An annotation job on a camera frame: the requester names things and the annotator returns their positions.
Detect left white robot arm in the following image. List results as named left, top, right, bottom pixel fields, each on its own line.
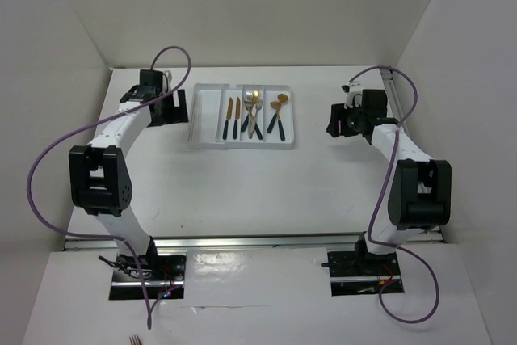
left=69, top=69, right=187, bottom=280

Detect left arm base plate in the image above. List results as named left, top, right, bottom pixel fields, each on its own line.
left=99, top=254, right=187, bottom=301

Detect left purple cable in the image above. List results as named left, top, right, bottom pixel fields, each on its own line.
left=26, top=45, right=191, bottom=330

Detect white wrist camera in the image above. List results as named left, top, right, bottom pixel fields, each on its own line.
left=342, top=82, right=363, bottom=107
left=163, top=70, right=172, bottom=90

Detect white divided cutlery tray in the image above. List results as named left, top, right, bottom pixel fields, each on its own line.
left=188, top=83, right=295, bottom=150

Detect fork tines at bottom edge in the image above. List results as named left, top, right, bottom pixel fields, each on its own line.
left=129, top=335, right=142, bottom=345

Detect gold fork green handle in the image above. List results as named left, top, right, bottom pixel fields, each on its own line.
left=244, top=96, right=264, bottom=141
left=241, top=90, right=259, bottom=132

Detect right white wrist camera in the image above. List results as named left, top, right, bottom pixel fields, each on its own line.
left=342, top=82, right=363, bottom=107

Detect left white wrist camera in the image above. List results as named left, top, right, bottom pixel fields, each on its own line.
left=163, top=70, right=172, bottom=90

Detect purple cable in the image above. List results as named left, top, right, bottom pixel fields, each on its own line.
left=26, top=45, right=191, bottom=330
left=347, top=65, right=441, bottom=324

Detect gold knife green handle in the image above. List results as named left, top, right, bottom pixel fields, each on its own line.
left=232, top=97, right=242, bottom=140
left=222, top=97, right=233, bottom=141

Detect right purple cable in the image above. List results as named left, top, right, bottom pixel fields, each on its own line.
left=347, top=65, right=441, bottom=324

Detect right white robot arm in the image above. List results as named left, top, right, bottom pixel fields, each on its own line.
left=326, top=85, right=452, bottom=276

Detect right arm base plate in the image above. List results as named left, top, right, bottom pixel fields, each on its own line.
left=321, top=251, right=405, bottom=297

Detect gold spoon green handle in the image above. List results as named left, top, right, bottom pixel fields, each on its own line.
left=267, top=100, right=282, bottom=133
left=276, top=94, right=288, bottom=141

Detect silver fork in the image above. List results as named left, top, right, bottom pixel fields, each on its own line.
left=249, top=98, right=263, bottom=139
left=244, top=90, right=258, bottom=138

